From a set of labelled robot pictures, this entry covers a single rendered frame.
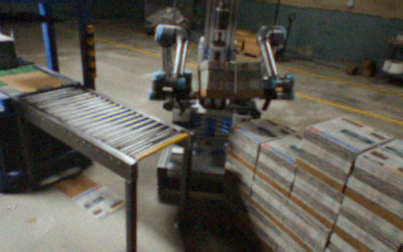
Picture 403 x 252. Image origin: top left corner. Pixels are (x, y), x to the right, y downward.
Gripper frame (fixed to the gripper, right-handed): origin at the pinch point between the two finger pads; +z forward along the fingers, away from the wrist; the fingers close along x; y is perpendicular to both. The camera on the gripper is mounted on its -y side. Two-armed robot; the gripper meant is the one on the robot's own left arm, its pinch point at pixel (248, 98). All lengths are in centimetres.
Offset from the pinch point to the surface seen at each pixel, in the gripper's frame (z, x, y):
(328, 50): -420, -482, 124
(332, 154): -11, 78, -28
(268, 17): -304, -581, 224
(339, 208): -15, 78, -56
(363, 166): -16, 92, -32
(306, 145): -5, 64, -26
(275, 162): 0, 41, -39
